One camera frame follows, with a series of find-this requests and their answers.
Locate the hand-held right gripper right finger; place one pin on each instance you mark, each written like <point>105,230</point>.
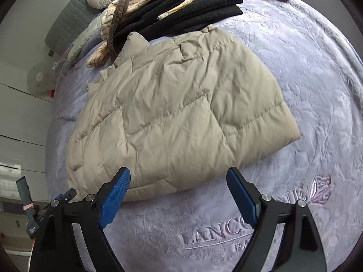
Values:
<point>242,195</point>

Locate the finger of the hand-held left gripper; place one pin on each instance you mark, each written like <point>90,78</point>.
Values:
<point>68,196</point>

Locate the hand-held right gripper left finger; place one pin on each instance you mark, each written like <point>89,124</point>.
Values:
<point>115,195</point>

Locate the beige puffer jacket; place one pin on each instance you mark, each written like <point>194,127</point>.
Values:
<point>175,104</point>

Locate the white wardrobe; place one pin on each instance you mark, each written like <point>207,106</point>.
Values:
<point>19,113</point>

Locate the red box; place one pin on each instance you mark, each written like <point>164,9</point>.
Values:
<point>51,93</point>

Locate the white standing fan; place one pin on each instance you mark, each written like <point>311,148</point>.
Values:
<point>39,78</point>

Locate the lilac embossed blanket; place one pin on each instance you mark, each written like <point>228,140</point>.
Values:
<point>297,76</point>

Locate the white folded cloth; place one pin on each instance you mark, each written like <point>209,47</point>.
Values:
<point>82,39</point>

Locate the grey quilted headboard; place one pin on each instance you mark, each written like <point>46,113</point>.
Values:
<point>68,25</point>

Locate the cream striped robe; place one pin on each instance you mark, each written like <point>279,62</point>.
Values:
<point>106,19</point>

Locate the black folded garment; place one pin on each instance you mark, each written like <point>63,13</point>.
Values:
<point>198,8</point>

